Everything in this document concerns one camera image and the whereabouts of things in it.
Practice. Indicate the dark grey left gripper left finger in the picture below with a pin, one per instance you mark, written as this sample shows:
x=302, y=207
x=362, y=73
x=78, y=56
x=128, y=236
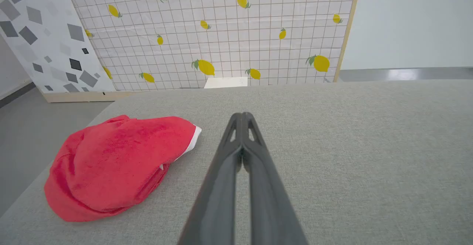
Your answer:
x=218, y=200

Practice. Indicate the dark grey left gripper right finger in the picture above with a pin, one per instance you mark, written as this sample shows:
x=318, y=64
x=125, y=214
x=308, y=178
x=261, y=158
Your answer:
x=271, y=204

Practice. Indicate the red shorts with white stripe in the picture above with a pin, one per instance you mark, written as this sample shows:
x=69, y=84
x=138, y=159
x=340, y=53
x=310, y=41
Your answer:
x=111, y=163

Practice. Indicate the grey fabric sofa seat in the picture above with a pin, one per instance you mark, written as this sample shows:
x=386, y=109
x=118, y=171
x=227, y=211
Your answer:
x=351, y=156

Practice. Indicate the small white box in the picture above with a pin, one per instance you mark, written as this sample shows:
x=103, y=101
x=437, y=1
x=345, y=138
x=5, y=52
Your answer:
x=225, y=82

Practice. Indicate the lemon print grid panel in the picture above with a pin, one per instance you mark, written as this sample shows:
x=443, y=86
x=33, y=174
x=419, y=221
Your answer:
x=229, y=41

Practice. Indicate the light wooden base board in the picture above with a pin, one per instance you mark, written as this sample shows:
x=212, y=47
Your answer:
x=81, y=96

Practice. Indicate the grey terrazzo print panel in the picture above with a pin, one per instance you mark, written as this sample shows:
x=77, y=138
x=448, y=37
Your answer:
x=48, y=34

